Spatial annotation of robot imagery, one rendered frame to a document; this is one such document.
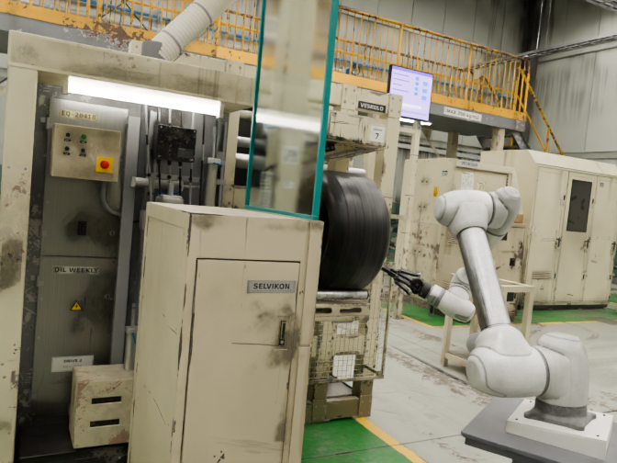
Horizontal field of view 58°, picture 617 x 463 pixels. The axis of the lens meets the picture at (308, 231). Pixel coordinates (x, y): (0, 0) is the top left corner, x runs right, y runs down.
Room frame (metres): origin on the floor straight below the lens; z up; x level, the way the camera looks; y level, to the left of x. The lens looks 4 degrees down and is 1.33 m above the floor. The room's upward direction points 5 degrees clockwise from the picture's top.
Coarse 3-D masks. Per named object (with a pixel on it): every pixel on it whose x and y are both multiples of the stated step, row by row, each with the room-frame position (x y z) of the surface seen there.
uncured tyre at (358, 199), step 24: (336, 192) 2.48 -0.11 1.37; (360, 192) 2.51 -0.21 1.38; (336, 216) 2.43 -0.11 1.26; (360, 216) 2.45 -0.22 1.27; (384, 216) 2.51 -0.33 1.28; (336, 240) 2.42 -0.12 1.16; (360, 240) 2.43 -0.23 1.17; (384, 240) 2.49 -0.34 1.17; (336, 264) 2.44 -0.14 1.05; (360, 264) 2.47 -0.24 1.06; (336, 288) 2.56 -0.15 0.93; (360, 288) 2.62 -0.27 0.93
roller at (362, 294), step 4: (320, 292) 2.50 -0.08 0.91; (324, 292) 2.51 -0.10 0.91; (328, 292) 2.52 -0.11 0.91; (332, 292) 2.53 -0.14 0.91; (336, 292) 2.54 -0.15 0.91; (340, 292) 2.55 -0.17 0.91; (344, 292) 2.56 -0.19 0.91; (348, 292) 2.57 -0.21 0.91; (352, 292) 2.58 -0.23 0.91; (356, 292) 2.59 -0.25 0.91; (360, 292) 2.60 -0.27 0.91; (364, 292) 2.61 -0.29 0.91; (368, 292) 2.63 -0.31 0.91; (320, 296) 2.50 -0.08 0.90; (324, 296) 2.51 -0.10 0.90; (328, 296) 2.52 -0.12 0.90; (332, 296) 2.53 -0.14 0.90; (336, 296) 2.54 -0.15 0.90; (340, 296) 2.55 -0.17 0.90; (344, 296) 2.56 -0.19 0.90; (348, 296) 2.57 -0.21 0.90; (352, 296) 2.58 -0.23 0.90; (356, 296) 2.59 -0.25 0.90; (360, 296) 2.60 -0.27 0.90; (364, 296) 2.61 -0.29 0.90; (368, 296) 2.62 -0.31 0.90
